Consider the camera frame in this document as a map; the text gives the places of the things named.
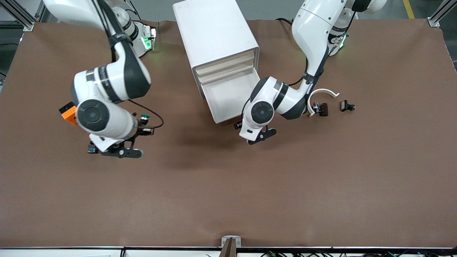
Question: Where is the white drawer cabinet housing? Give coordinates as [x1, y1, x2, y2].
[173, 0, 260, 100]

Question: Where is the orange box with hole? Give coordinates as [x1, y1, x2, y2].
[59, 101, 78, 125]

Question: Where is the brown electrical component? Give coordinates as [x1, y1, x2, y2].
[313, 102, 329, 117]

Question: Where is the white curved plastic piece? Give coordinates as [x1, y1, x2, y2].
[307, 89, 340, 118]

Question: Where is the brown bar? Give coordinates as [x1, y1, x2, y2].
[219, 238, 238, 257]

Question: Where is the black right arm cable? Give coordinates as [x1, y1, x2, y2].
[127, 99, 165, 129]

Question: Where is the grey metal bracket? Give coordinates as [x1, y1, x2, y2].
[221, 236, 242, 248]

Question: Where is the white table edge rail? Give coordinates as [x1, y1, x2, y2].
[0, 246, 457, 257]

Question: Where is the aluminium frame profile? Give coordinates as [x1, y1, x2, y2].
[0, 0, 36, 31]
[428, 0, 457, 28]

